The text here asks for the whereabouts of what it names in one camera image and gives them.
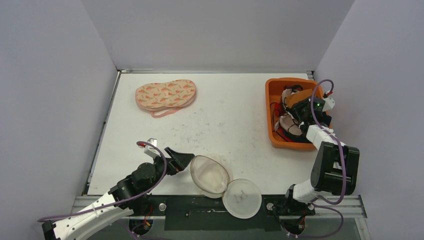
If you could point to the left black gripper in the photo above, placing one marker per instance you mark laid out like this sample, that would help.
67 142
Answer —
179 162

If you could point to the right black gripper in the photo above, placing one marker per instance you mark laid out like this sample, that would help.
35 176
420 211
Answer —
298 110

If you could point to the floral mesh laundry bag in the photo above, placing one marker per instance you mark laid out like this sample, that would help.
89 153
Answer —
166 98

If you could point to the round white mesh laundry bag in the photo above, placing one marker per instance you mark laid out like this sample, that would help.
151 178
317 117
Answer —
240 197

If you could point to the beige pink lace bra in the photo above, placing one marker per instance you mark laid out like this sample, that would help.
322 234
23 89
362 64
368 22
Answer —
290 125

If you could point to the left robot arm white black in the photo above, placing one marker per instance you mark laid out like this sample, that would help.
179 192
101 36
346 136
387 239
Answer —
128 197

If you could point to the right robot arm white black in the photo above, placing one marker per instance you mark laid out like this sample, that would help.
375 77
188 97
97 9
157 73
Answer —
334 172

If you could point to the orange plastic bin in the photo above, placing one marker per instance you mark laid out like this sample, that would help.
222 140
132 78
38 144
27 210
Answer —
288 91

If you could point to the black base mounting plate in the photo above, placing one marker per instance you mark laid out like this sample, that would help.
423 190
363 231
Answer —
200 213

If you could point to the red black strappy garment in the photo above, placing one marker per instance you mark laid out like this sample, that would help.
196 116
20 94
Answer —
277 112

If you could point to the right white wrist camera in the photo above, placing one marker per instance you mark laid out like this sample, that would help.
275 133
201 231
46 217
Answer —
329 103

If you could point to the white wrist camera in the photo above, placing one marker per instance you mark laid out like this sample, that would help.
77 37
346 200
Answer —
329 103
150 150

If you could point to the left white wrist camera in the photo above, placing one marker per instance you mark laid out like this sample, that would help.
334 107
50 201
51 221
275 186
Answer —
150 150

